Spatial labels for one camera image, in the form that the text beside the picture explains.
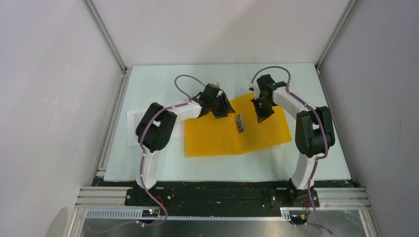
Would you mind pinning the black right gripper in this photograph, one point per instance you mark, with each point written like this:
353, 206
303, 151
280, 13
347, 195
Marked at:
262, 115

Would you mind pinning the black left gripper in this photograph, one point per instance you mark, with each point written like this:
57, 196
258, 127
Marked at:
225, 107

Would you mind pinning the metal folder clip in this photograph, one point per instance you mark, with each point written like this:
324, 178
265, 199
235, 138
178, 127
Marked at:
240, 123

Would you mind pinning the yellow plastic folder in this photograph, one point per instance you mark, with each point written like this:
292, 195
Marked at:
208, 136

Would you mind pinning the white printed paper sheets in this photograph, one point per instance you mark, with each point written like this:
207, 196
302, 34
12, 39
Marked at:
135, 117

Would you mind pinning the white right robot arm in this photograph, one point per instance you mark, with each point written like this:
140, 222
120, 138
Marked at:
314, 131

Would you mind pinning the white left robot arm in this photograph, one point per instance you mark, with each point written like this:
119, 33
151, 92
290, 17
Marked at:
156, 126

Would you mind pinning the right controller board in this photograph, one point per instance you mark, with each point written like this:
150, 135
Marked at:
298, 219

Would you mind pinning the controller board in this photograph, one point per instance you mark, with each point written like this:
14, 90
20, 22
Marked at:
150, 213
298, 219

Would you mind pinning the left controller board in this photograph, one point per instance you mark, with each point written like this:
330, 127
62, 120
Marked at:
150, 213

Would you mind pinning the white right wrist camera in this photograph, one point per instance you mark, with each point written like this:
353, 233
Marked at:
251, 87

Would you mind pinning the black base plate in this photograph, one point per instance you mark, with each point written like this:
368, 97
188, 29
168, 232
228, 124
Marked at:
208, 191

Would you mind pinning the front aluminium rail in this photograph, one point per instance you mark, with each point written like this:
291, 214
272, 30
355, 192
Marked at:
111, 202

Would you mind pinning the aluminium frame rail right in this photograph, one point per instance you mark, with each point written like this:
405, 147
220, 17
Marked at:
337, 32

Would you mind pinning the aluminium frame rail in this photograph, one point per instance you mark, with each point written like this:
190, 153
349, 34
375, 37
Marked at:
337, 32
103, 31

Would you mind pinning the aluminium frame rail left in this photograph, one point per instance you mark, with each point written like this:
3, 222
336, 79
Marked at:
103, 31

